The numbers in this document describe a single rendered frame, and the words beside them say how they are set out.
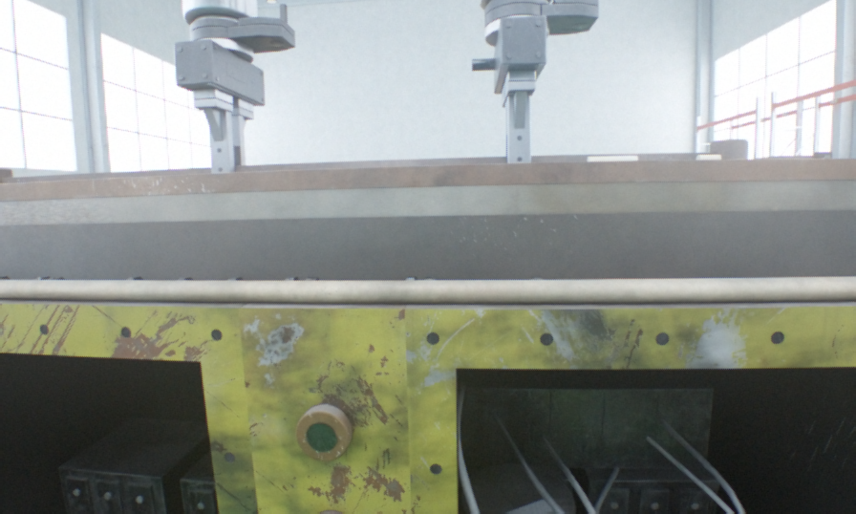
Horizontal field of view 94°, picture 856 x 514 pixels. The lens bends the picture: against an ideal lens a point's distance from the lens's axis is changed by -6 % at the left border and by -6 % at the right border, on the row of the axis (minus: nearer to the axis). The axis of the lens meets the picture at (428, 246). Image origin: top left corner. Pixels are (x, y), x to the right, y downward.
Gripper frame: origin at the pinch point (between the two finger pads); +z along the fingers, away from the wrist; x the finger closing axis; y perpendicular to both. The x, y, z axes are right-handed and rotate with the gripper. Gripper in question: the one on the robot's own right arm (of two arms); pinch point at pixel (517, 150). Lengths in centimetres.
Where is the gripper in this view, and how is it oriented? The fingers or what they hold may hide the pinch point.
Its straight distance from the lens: 53.5
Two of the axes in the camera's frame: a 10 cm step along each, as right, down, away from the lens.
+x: -1.0, 1.2, -9.9
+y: -10.0, 0.1, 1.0
